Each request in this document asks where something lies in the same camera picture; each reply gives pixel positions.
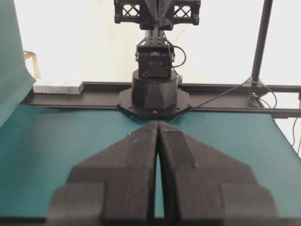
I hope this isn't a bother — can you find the black aluminium frame rail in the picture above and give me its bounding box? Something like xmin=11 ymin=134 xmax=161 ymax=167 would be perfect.
xmin=21 ymin=82 xmax=301 ymax=119

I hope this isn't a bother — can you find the teal backdrop sheet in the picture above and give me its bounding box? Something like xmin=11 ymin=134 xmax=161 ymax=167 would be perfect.
xmin=0 ymin=0 xmax=35 ymax=125

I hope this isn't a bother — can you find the black vertical frame post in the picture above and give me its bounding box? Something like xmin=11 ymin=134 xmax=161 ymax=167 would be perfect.
xmin=251 ymin=0 xmax=273 ymax=82

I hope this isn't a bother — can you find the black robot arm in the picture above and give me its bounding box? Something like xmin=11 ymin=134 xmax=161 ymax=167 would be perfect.
xmin=47 ymin=0 xmax=278 ymax=226

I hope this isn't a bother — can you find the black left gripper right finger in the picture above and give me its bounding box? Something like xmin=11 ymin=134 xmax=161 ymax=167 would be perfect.
xmin=158 ymin=121 xmax=278 ymax=226

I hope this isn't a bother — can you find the grey flat box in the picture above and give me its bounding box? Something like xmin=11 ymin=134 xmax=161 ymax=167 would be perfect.
xmin=32 ymin=81 xmax=84 ymax=95

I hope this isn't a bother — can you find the beige plastic chair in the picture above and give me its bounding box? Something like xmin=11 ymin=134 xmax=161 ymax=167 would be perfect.
xmin=23 ymin=51 xmax=41 ymax=80

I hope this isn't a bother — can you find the black cable on rail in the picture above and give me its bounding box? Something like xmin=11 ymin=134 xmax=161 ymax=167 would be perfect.
xmin=168 ymin=80 xmax=278 ymax=124

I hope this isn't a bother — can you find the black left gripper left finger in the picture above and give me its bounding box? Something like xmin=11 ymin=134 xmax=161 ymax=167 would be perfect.
xmin=48 ymin=121 xmax=157 ymax=226

